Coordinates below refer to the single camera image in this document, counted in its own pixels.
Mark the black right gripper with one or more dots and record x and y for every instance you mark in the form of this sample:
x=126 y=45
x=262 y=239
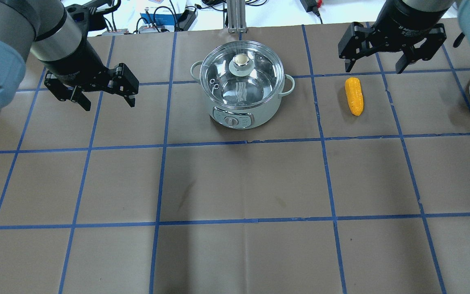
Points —
x=409 y=20

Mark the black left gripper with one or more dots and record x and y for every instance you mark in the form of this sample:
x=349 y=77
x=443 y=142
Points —
x=73 y=60

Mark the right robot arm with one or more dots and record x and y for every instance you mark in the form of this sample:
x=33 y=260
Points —
x=426 y=11

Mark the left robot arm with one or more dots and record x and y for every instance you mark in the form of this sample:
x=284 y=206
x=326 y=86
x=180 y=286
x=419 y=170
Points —
x=57 y=36

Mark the yellow corn cob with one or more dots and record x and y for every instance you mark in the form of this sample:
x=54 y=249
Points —
x=354 y=95

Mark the light green electric pot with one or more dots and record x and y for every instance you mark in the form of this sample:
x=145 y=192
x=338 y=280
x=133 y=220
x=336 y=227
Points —
x=248 y=118

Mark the blue and white box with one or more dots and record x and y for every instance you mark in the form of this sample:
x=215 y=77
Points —
x=165 y=17

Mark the glass pot lid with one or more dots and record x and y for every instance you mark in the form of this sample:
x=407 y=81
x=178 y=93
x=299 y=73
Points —
x=240 y=74

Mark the aluminium camera mount post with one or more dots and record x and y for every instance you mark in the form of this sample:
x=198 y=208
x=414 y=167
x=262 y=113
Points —
x=236 y=15

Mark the black power adapter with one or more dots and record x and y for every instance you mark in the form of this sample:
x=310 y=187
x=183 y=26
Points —
x=311 y=6

